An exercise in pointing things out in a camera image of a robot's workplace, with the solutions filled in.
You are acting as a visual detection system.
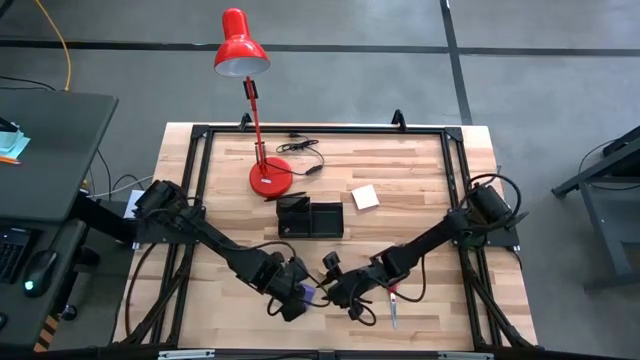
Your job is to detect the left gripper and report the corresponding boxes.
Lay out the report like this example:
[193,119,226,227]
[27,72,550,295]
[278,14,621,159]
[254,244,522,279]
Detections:
[254,252,324,308]

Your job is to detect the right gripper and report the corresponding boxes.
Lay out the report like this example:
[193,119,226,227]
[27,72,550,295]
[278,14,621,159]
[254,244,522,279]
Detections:
[319,262,389,307]

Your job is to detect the purple sticky note pad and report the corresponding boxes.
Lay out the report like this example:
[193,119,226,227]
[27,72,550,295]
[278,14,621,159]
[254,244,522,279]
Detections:
[298,282,318,308]

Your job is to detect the red-handled scissors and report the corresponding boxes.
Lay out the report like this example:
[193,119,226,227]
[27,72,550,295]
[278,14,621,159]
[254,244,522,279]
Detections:
[385,282,401,331]

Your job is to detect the beige sticky note pad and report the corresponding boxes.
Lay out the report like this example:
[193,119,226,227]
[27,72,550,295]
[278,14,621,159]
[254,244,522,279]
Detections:
[350,183,382,211]

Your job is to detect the black mesh desk organizer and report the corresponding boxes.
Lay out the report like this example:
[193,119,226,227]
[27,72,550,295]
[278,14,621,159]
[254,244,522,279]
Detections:
[275,196,346,240]

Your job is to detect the red desk lamp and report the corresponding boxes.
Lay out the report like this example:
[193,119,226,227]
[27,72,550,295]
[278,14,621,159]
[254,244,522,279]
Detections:
[213,7,295,199]

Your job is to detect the white paper sheet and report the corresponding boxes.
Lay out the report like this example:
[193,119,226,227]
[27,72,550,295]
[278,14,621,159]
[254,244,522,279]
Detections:
[123,189,146,220]

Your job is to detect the black computer mouse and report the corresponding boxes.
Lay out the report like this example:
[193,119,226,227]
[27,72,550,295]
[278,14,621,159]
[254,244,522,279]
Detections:
[22,249,61,299]

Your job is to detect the black metal stand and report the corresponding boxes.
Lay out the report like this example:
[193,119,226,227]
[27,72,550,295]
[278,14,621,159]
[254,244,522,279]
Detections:
[551,124,640,294]

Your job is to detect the black desk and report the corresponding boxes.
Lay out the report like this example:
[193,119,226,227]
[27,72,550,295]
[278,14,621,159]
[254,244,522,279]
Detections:
[0,89,120,351]

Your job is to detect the black keyboard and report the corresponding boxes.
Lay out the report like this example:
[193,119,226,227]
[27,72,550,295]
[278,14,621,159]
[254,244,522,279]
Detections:
[0,227,32,284]

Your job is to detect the teal paper stack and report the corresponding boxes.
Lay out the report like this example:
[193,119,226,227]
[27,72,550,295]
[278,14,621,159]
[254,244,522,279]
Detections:
[0,117,32,161]

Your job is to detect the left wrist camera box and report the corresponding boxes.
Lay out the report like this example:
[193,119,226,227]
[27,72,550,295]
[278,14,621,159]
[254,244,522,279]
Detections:
[279,298,308,323]

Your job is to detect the silver aluminium bracket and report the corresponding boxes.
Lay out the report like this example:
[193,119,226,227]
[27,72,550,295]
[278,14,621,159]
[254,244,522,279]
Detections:
[157,349,217,360]
[437,351,496,360]

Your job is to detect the black lamp power cable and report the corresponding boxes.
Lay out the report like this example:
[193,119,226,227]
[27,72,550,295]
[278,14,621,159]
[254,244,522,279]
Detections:
[273,131,326,177]

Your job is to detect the black aluminium table frame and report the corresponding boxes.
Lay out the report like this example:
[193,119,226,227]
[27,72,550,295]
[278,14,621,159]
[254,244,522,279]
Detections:
[113,108,539,360]

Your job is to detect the yellow cable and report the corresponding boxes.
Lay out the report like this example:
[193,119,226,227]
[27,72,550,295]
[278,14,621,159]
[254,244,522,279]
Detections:
[33,0,73,93]

